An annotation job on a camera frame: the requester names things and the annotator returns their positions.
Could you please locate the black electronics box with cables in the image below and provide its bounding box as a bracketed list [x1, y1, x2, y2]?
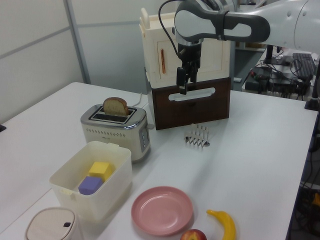
[244, 65, 311, 101]

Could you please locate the small cream lidded bin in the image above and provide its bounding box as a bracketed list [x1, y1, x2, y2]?
[24, 206, 85, 240]

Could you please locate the yellow banana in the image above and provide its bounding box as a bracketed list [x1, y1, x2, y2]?
[206, 209, 237, 240]

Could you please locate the white toaster power cord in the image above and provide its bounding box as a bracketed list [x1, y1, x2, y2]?
[129, 92, 149, 109]

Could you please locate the red apple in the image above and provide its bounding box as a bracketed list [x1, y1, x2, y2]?
[179, 228, 208, 240]

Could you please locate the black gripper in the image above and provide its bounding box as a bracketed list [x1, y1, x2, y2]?
[176, 40, 203, 96]

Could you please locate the cream plastic cabinet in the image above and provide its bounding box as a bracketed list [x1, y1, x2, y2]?
[138, 7, 232, 89]

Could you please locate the black table clamp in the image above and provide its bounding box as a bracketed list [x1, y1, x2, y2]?
[303, 72, 320, 110]

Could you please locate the cream and chrome toaster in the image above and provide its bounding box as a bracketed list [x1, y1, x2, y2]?
[80, 103, 154, 164]

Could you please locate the bread slice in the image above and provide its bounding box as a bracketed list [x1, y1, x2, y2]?
[103, 96, 129, 117]

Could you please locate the black keyboard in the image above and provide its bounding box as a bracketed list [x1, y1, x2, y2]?
[291, 52, 317, 81]

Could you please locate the brown drawer box white handle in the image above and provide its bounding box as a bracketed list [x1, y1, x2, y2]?
[147, 76, 231, 131]

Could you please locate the black monitor stand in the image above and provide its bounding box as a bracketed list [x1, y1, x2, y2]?
[263, 44, 294, 67]

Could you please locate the metal toast rack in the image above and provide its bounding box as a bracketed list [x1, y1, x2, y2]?
[183, 123, 211, 149]

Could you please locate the pink plate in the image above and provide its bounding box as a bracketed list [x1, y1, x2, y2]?
[131, 186, 195, 237]

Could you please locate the purple block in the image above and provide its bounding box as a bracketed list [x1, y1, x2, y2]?
[77, 175, 104, 196]

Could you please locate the white plastic container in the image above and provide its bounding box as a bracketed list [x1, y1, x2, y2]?
[49, 140, 133, 221]

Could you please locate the yellow block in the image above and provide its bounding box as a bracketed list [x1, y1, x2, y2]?
[88, 161, 114, 182]

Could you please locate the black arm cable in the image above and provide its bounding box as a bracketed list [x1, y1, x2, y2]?
[158, 0, 185, 60]

